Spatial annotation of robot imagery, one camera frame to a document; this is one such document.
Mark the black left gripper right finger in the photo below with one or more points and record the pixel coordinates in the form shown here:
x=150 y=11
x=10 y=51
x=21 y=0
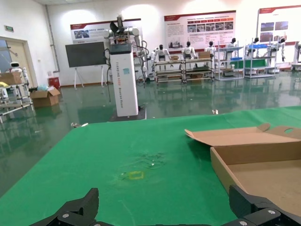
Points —
x=254 y=209

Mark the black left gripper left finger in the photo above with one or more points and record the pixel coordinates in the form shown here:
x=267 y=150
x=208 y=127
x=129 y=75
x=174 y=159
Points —
x=77 y=212

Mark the open brown cardboard box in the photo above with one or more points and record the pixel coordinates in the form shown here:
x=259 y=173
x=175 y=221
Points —
x=258 y=155

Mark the red box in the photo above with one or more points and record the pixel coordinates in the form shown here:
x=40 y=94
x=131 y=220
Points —
x=54 y=82

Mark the green tablecloth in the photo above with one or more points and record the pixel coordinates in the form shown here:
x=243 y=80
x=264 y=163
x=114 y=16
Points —
x=94 y=153

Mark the yellow square marking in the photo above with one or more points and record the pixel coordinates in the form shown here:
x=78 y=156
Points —
x=129 y=176

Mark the metal cloth clip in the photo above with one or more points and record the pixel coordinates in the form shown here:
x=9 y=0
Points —
x=78 y=124
x=215 y=112

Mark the open cardboard carton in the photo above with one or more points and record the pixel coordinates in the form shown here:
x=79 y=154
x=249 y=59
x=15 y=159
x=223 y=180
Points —
x=44 y=99

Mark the white tube rack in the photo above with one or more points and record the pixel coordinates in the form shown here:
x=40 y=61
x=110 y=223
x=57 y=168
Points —
x=20 y=99

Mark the white shelf rack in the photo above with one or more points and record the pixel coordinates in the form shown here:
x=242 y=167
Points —
x=229 y=49
x=258 y=57

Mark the black display on white stand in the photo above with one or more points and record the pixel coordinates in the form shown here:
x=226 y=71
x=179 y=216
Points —
x=85 y=53

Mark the white machine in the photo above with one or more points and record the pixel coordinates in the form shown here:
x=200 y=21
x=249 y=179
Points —
x=296 y=56

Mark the small white round-headed robot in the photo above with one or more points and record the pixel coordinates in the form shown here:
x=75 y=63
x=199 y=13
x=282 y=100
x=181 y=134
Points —
x=15 y=65

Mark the white tube workbench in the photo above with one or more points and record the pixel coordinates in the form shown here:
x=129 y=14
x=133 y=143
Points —
x=168 y=63
x=198 y=60

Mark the white black humanoid robot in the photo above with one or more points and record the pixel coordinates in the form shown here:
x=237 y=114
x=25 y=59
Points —
x=282 y=40
x=233 y=40
x=188 y=50
x=161 y=53
x=210 y=49
x=256 y=39

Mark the beige door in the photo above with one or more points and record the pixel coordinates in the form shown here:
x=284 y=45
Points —
x=20 y=54

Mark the small brown cardboard carton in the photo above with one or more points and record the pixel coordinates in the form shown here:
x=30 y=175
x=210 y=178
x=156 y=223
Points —
x=174 y=57

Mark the green exit sign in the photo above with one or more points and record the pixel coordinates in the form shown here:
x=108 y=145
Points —
x=9 y=28

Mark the grey wall pipe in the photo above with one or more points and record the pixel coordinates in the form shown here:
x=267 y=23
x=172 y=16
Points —
x=52 y=42

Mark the red white wall poster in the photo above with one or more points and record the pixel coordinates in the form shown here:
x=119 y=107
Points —
x=178 y=28
x=277 y=16
x=94 y=33

